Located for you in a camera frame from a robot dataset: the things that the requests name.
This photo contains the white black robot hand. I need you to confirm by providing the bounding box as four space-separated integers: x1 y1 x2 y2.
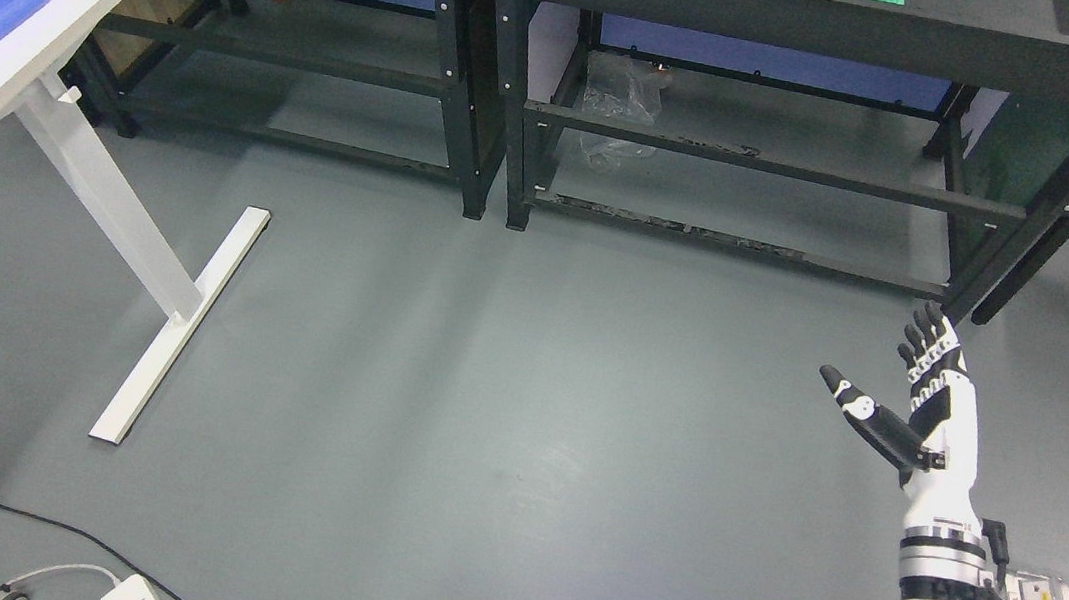
819 301 982 536

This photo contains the black metal shelf right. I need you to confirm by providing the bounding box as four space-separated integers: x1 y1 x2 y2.
494 0 1069 324

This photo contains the black metal shelf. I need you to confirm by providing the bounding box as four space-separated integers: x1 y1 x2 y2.
60 0 503 220
494 0 1069 324

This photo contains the black metal shelf left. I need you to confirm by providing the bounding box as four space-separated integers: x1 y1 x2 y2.
60 0 503 220

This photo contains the clear plastic bag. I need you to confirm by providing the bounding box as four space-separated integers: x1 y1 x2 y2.
579 51 673 172

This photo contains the white table with leg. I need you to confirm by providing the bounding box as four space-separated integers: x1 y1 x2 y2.
0 0 272 445

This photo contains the black floor cable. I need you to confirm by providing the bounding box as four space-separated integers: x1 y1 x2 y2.
0 482 232 600

